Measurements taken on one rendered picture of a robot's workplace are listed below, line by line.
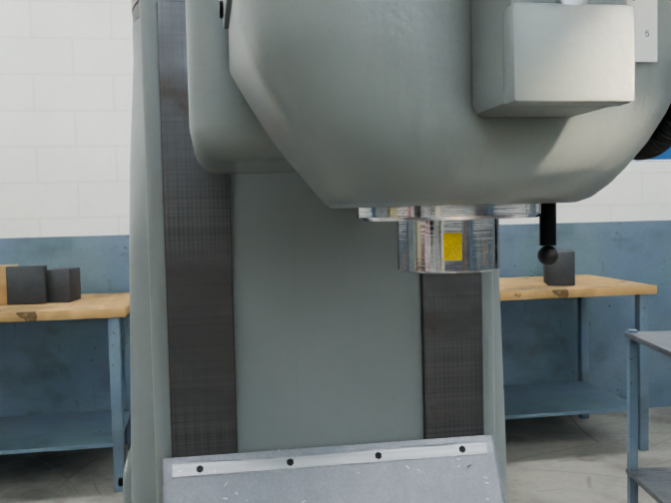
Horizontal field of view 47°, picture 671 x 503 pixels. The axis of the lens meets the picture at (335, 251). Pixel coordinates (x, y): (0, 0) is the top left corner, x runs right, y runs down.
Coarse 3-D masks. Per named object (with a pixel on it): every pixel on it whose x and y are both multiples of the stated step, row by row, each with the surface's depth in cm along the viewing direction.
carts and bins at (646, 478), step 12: (636, 336) 281; (648, 336) 280; (660, 336) 279; (636, 348) 289; (660, 348) 259; (636, 360) 289; (636, 372) 290; (636, 384) 290; (636, 396) 290; (636, 408) 290; (636, 420) 291; (636, 432) 291; (636, 444) 291; (636, 456) 291; (636, 468) 292; (648, 468) 294; (660, 468) 293; (636, 480) 284; (648, 480) 281; (660, 480) 281; (636, 492) 292; (648, 492) 273; (660, 492) 269
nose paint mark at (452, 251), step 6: (444, 234) 34; (450, 234) 34; (456, 234) 34; (444, 240) 34; (450, 240) 34; (456, 240) 34; (444, 246) 34; (450, 246) 34; (456, 246) 34; (444, 252) 34; (450, 252) 34; (456, 252) 34; (444, 258) 34; (450, 258) 34; (456, 258) 34
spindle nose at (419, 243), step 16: (400, 224) 36; (416, 224) 35; (432, 224) 34; (448, 224) 34; (464, 224) 34; (480, 224) 34; (496, 224) 35; (400, 240) 36; (416, 240) 35; (432, 240) 34; (464, 240) 34; (480, 240) 35; (496, 240) 35; (400, 256) 36; (416, 256) 35; (432, 256) 34; (464, 256) 34; (480, 256) 35; (496, 256) 35; (416, 272) 35; (432, 272) 35; (448, 272) 34; (464, 272) 34
